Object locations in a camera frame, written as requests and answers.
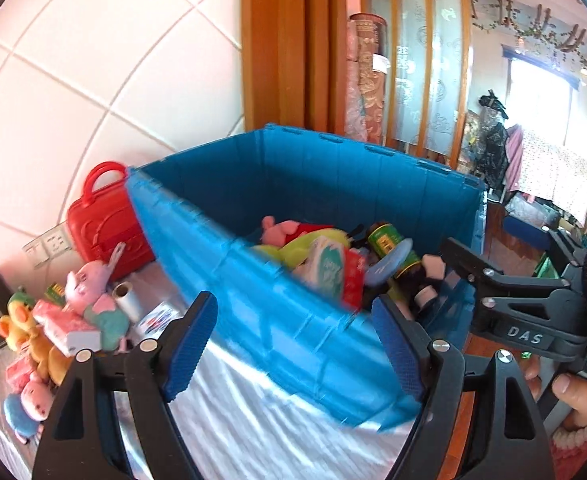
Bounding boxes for artificial vine garland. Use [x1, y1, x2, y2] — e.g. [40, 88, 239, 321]
[468, 0, 587, 96]

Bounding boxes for floral patterned cloth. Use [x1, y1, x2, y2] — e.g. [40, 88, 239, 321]
[518, 125, 587, 221]

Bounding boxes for pink tissue pack grey end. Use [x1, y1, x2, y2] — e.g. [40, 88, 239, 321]
[32, 300, 99, 356]

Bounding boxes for green and white tissue pack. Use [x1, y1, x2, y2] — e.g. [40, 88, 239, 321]
[293, 237, 349, 301]

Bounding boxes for bright window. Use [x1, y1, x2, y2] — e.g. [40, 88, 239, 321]
[503, 45, 581, 161]

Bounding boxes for brown bottle with green label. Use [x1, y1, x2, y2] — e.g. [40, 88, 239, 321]
[366, 221, 421, 281]

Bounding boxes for pink pig plush red dress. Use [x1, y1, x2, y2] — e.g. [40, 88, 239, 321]
[259, 216, 337, 248]

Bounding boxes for pink pig plush blue body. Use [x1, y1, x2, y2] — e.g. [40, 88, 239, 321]
[3, 380, 56, 443]

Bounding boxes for rolled patterned carpets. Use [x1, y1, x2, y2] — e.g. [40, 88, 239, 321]
[346, 12, 389, 141]

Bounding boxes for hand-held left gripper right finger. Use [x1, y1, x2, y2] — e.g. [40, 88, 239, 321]
[372, 294, 557, 480]

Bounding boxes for green box with yellow label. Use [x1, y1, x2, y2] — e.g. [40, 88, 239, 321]
[44, 282, 69, 306]

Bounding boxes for lime green plush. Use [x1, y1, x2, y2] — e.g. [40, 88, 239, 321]
[253, 227, 349, 266]

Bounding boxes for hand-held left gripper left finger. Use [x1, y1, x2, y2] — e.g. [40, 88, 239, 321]
[32, 290, 219, 480]

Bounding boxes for yellow duck plush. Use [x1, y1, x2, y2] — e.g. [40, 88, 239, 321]
[0, 307, 39, 351]

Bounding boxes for duck plush with green hat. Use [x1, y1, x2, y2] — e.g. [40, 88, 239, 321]
[7, 287, 36, 321]

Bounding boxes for pink pig plush teal body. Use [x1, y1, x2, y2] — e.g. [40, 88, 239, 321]
[66, 242, 130, 352]

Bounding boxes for blue boomerang-shaped plastic toy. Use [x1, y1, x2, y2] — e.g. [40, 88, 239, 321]
[363, 237, 417, 286]

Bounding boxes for red plastic carry case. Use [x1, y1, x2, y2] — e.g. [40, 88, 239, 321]
[67, 161, 156, 281]

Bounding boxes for blue plastic storage crate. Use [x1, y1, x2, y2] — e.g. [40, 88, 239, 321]
[124, 122, 489, 433]

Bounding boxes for white printed packet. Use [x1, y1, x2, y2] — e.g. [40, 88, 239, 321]
[136, 302, 180, 336]

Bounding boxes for person's right hand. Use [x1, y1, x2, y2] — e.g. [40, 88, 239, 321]
[523, 360, 587, 431]

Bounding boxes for black clothing pile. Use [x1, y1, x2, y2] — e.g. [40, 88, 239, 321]
[466, 90, 511, 196]

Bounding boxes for brown bear plush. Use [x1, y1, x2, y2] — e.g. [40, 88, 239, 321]
[28, 332, 76, 386]

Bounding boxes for small pink tissue pack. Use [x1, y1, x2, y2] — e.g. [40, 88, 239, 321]
[6, 357, 36, 393]

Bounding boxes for frosted glass partition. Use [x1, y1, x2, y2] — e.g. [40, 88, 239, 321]
[368, 0, 474, 161]

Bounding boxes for white wall socket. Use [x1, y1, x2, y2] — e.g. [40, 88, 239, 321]
[43, 227, 72, 256]

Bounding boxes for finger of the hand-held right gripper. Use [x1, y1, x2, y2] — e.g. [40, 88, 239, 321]
[473, 287, 567, 333]
[441, 237, 569, 296]

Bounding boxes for red snack packet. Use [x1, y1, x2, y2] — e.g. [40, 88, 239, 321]
[341, 250, 369, 308]

